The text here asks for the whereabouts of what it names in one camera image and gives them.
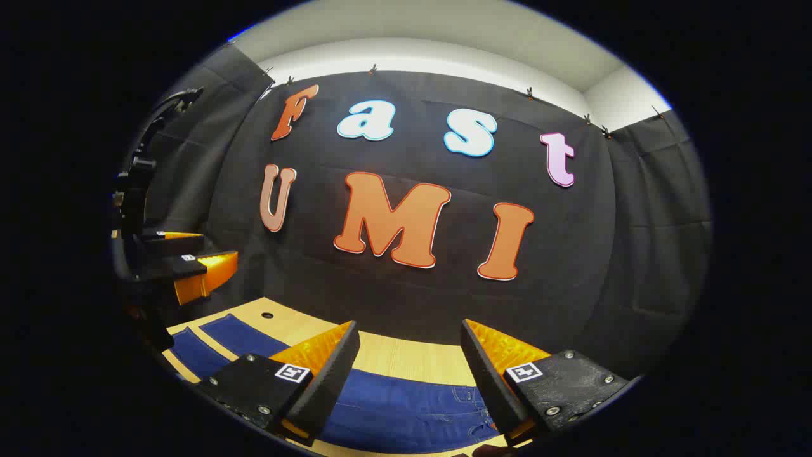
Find blue jeans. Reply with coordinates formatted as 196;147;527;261
166;314;509;455

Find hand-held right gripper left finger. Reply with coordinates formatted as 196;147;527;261
193;319;361;448

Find row of small backdrop clips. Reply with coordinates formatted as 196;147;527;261
222;41;665;138

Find black backdrop cloth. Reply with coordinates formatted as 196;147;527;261
111;41;714;381

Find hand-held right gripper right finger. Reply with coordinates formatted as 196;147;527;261
460;319;641;446

